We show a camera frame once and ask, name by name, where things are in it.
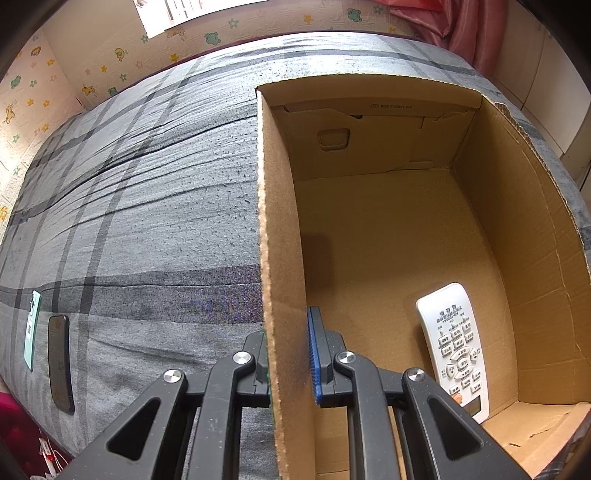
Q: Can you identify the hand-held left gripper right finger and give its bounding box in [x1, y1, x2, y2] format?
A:
[307, 306, 532, 480]

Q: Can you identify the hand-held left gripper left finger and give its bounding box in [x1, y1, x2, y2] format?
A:
[55, 331, 271, 480]

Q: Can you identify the white remote control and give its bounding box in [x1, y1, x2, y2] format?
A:
[416, 282, 491, 424]

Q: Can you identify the cardboard box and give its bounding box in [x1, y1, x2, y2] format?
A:
[255, 76, 591, 480]

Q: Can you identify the black smartphone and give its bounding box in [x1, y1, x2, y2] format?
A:
[47, 314, 75, 415]

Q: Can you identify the grey plaid bed sheet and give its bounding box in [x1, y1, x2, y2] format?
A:
[0, 31, 580, 480]

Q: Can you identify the green smartphone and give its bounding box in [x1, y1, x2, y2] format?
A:
[23, 290, 42, 372]

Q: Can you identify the cream wardrobe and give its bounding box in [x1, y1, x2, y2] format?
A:
[489, 25, 591, 197]

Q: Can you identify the pink curtain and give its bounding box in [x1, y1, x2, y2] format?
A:
[388, 0, 502, 70]

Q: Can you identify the white paper on wall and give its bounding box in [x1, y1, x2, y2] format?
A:
[134, 0, 213, 38]

